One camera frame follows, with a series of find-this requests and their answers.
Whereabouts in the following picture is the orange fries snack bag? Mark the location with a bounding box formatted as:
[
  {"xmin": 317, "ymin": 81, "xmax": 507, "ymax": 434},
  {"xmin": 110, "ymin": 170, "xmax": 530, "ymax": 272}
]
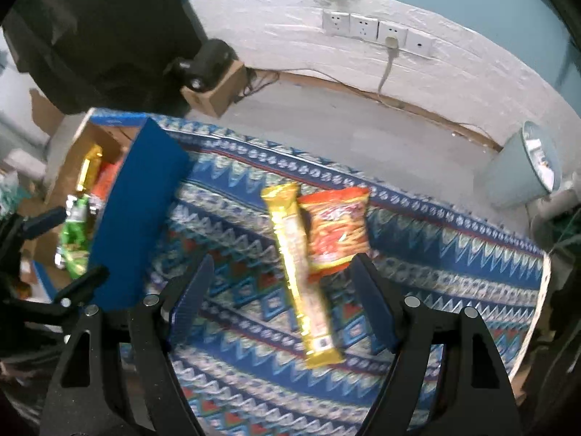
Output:
[{"xmin": 298, "ymin": 187, "xmax": 371, "ymax": 282}]

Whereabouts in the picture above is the small cardboard box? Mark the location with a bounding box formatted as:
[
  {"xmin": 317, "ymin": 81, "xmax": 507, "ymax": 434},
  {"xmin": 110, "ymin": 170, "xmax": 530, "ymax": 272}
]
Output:
[{"xmin": 180, "ymin": 60, "xmax": 248, "ymax": 118}]

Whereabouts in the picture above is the light blue trash bin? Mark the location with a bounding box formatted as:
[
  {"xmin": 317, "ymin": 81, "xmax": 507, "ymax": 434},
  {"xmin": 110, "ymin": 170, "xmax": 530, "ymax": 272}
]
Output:
[{"xmin": 477, "ymin": 121, "xmax": 562, "ymax": 210}]

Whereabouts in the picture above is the red snack bag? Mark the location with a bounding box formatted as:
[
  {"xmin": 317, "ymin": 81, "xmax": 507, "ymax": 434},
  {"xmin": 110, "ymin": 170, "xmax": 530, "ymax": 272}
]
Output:
[{"xmin": 90, "ymin": 160, "xmax": 122, "ymax": 202}]

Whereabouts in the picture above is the blue cardboard box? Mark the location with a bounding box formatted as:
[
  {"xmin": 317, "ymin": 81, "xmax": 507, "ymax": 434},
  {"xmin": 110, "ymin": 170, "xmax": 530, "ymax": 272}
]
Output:
[{"xmin": 39, "ymin": 107, "xmax": 190, "ymax": 311}]

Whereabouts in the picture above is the green snack bag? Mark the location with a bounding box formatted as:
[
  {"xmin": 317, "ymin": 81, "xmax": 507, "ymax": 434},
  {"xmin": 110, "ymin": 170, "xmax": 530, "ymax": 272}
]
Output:
[{"xmin": 54, "ymin": 195, "xmax": 90, "ymax": 279}]

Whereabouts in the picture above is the long gold snack pack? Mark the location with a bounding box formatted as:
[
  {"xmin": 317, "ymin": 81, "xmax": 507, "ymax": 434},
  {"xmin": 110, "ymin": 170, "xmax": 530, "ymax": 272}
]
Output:
[{"xmin": 76, "ymin": 144, "xmax": 102, "ymax": 193}]

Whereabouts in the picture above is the black hanging cloth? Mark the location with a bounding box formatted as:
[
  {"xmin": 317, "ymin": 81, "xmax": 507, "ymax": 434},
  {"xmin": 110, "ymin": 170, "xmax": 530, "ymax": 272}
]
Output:
[{"xmin": 2, "ymin": 0, "xmax": 207, "ymax": 116}]

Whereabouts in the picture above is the black floor cable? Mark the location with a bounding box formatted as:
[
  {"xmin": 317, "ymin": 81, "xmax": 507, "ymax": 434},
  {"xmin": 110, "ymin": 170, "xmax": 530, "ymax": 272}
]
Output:
[{"xmin": 233, "ymin": 67, "xmax": 503, "ymax": 151}]

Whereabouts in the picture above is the grey plug and cable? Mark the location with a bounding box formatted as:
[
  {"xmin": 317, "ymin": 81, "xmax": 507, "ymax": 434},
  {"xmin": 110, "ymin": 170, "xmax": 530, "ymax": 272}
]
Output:
[{"xmin": 376, "ymin": 35, "xmax": 402, "ymax": 97}]

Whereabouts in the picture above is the white wall socket strip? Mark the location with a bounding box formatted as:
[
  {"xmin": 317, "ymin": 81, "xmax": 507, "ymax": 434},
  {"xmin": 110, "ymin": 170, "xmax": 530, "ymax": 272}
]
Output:
[{"xmin": 322, "ymin": 10, "xmax": 435, "ymax": 58}]

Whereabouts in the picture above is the black round speaker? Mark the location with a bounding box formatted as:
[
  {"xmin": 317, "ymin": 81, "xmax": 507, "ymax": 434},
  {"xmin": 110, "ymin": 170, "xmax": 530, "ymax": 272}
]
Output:
[{"xmin": 172, "ymin": 39, "xmax": 235, "ymax": 93}]

